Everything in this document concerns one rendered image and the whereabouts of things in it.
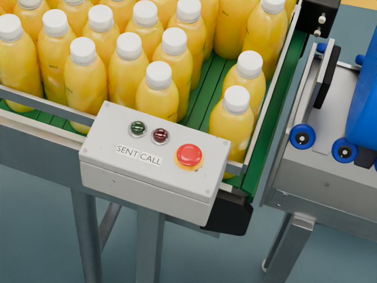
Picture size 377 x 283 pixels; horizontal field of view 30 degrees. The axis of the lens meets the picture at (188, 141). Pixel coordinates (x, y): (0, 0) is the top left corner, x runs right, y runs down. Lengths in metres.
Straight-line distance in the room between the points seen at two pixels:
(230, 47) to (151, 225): 0.37
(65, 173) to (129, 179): 0.35
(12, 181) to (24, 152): 0.92
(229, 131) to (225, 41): 0.28
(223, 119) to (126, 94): 0.18
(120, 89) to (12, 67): 0.18
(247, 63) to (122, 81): 0.20
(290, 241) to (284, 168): 0.35
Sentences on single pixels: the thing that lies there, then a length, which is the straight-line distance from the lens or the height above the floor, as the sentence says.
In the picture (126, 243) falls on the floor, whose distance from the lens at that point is 2.14.
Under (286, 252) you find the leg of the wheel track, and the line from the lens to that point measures 1.64.
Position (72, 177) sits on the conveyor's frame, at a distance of 1.35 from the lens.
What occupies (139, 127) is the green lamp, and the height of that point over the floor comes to 1.11.
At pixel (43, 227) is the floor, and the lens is 2.18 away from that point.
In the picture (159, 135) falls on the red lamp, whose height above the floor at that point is 1.11.
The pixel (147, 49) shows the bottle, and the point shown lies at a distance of 1.19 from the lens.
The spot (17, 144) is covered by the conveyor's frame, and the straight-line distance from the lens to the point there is 1.33.
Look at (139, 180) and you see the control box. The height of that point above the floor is 1.08.
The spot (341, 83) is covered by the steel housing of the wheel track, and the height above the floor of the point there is 0.93.
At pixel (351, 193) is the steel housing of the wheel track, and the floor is 0.88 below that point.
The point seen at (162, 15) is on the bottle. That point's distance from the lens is 1.23.
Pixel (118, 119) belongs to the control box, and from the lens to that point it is 1.04.
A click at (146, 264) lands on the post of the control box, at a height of 0.69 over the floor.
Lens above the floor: 1.97
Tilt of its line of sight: 58 degrees down
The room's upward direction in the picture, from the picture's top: 8 degrees clockwise
